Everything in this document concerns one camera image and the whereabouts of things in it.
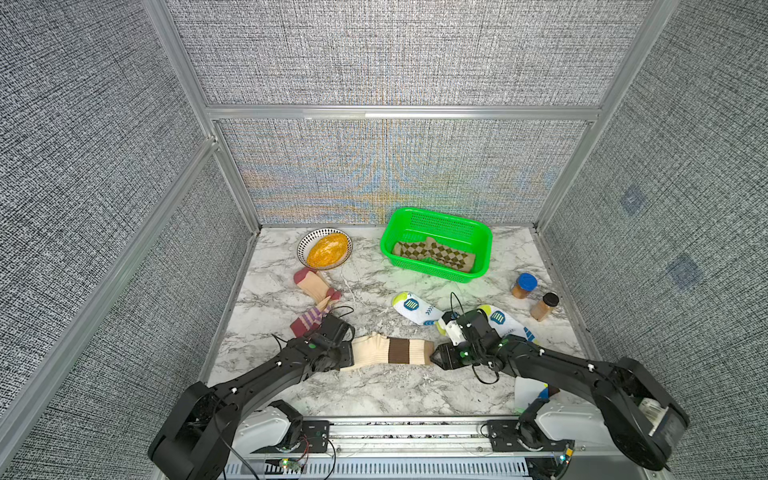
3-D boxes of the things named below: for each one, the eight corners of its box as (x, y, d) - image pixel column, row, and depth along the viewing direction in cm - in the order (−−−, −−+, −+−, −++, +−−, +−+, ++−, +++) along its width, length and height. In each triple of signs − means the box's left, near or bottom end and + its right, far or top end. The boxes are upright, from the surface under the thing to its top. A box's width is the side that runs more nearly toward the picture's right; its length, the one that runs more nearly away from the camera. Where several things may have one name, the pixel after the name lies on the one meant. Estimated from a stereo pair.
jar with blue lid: (513, 298, 101) (520, 287, 96) (508, 284, 105) (515, 272, 100) (531, 298, 101) (539, 287, 96) (526, 284, 105) (534, 272, 100)
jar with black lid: (533, 321, 96) (546, 305, 88) (528, 308, 99) (541, 292, 91) (547, 321, 96) (561, 305, 88) (542, 308, 99) (556, 292, 91)
